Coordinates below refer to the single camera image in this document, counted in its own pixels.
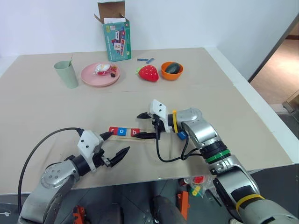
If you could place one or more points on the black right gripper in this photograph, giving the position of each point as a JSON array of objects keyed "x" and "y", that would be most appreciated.
[{"x": 158, "y": 128}]

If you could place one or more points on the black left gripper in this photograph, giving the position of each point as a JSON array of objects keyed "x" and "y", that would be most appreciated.
[{"x": 100, "y": 158}]

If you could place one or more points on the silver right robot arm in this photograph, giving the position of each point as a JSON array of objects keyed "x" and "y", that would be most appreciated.
[{"x": 233, "y": 172}]

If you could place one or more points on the yellow forearm band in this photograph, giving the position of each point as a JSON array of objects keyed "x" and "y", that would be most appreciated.
[{"x": 247, "y": 200}]

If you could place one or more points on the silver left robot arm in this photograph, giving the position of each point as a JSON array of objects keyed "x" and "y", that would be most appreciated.
[{"x": 56, "y": 179}]

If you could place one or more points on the red letter block b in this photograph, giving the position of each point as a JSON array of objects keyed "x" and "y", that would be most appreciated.
[{"x": 134, "y": 132}]

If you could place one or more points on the red letter block r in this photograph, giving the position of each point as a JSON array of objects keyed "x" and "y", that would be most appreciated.
[{"x": 113, "y": 130}]

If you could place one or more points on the blue letter block o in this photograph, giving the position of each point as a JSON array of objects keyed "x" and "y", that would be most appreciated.
[{"x": 122, "y": 131}]

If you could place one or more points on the red toy strawberry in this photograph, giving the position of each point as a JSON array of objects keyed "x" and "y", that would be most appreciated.
[{"x": 148, "y": 73}]

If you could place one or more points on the orange bowl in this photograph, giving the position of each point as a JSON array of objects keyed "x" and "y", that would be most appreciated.
[{"x": 171, "y": 75}]

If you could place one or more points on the small red toy piece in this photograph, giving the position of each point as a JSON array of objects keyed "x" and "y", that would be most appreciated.
[{"x": 113, "y": 69}]

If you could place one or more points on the dark green toy avocado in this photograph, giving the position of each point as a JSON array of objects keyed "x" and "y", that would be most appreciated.
[{"x": 173, "y": 67}]

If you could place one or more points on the blue flat stick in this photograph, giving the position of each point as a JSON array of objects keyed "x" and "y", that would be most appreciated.
[
  {"x": 150, "y": 60},
  {"x": 142, "y": 60}
]

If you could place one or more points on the pink plate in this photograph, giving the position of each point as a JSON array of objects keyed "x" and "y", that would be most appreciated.
[{"x": 93, "y": 79}]

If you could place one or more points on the white red toy packet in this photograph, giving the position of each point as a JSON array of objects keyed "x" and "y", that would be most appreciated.
[{"x": 102, "y": 68}]

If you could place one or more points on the orange black tool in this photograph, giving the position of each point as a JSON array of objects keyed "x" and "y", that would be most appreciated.
[
  {"x": 182, "y": 205},
  {"x": 79, "y": 214}
]

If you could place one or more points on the bag of colourful toys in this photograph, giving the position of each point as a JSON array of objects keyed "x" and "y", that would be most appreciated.
[{"x": 197, "y": 184}]

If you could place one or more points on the dark rounded shape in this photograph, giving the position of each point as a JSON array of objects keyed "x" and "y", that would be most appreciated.
[{"x": 167, "y": 210}]

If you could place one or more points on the light green cup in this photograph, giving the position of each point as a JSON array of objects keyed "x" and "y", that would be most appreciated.
[{"x": 66, "y": 74}]

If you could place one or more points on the teal cardboard toy box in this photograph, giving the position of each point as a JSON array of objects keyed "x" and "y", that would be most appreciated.
[{"x": 118, "y": 39}]

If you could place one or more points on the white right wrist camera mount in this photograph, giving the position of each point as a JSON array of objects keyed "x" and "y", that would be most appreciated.
[{"x": 161, "y": 112}]

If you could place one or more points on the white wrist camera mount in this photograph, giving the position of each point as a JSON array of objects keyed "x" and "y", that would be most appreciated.
[
  {"x": 88, "y": 143},
  {"x": 161, "y": 112}
]

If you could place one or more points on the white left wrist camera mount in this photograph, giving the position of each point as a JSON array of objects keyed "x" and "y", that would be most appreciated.
[{"x": 88, "y": 143}]

